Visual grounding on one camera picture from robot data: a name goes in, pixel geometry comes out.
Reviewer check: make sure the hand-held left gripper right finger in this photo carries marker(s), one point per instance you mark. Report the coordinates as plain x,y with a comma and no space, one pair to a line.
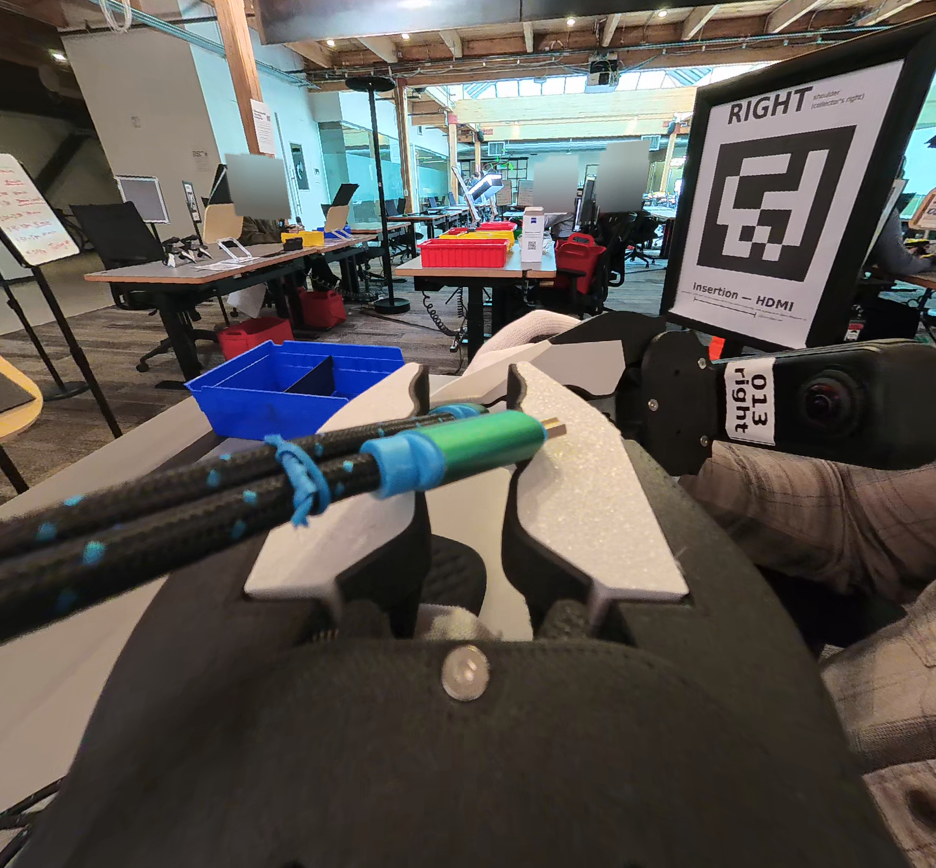
607,517

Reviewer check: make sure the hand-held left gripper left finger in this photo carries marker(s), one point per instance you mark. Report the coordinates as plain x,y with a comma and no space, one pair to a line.
322,553

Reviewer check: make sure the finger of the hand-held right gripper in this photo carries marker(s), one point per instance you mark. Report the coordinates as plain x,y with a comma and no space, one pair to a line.
585,363

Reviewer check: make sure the blue plastic bin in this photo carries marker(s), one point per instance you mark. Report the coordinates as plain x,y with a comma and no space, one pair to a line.
241,407
336,232

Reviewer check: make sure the person's right forearm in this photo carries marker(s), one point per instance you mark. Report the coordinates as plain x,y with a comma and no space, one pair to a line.
819,517

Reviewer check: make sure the orange traffic cone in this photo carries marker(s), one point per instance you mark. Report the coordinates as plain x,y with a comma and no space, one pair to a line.
715,347

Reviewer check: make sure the black office chair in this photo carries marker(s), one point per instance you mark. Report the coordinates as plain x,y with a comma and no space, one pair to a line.
614,246

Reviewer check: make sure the black textured pad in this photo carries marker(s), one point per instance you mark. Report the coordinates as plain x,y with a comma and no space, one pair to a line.
457,568

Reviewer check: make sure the white printed card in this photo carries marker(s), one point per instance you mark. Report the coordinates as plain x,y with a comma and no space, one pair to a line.
532,232

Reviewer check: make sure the red plastic tray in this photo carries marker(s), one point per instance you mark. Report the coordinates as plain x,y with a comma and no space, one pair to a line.
464,254

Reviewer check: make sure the yellow plastic tray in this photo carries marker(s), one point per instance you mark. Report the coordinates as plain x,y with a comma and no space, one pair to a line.
475,234

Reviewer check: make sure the black bin divider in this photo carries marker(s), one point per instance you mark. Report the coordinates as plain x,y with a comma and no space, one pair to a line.
311,378

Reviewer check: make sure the black-framed printed sign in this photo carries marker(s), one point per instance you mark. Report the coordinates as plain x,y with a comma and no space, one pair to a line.
790,188

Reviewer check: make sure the ceiling projector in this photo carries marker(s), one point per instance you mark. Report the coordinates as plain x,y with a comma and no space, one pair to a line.
604,70

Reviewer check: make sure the yellow plastic bin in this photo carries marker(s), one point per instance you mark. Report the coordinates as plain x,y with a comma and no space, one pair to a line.
301,238

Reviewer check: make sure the white tablet stand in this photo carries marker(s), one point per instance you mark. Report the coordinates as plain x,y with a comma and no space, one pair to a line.
22,422

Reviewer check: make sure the black and white device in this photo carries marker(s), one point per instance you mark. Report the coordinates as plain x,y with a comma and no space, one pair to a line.
186,250

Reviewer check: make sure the narrow black-framed sign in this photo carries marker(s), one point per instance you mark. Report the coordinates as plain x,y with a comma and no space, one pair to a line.
191,200

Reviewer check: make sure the black monitor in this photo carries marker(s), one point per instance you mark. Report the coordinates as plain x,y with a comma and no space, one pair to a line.
117,232

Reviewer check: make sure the grey framed sign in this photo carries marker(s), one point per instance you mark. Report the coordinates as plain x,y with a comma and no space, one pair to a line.
142,199

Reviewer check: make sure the wooden column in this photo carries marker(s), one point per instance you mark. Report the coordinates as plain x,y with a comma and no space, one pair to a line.
240,64

